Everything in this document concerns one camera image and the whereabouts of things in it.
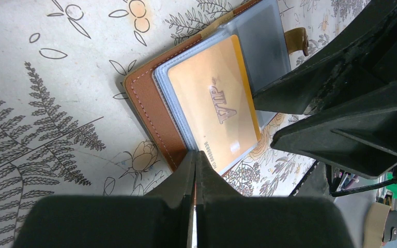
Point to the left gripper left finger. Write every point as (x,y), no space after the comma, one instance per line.
(161,218)

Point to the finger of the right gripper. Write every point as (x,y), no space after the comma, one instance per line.
(360,59)
(358,136)

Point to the floral patterned table mat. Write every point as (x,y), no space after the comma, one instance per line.
(67,125)

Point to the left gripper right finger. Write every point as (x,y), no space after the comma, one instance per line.
(225,218)

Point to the brown leather card holder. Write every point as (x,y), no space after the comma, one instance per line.
(265,47)

